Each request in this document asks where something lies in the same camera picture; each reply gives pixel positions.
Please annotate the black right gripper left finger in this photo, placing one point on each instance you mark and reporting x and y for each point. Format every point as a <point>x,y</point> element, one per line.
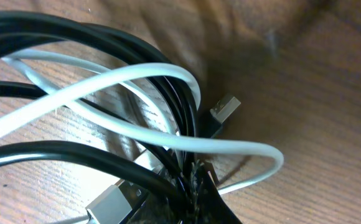
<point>155,210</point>

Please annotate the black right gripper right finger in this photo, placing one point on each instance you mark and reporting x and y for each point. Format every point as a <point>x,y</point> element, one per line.
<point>210,207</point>

